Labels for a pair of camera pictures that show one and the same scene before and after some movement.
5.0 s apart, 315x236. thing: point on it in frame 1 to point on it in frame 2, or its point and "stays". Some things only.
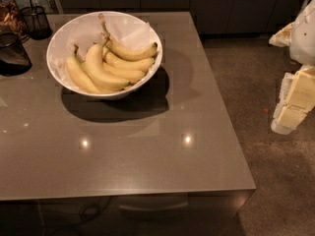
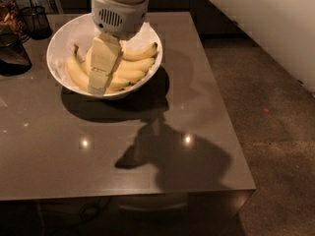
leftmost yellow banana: (80, 76) stays
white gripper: (303, 39) to (123, 17)
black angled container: (14, 59) stays
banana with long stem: (122, 52) stays
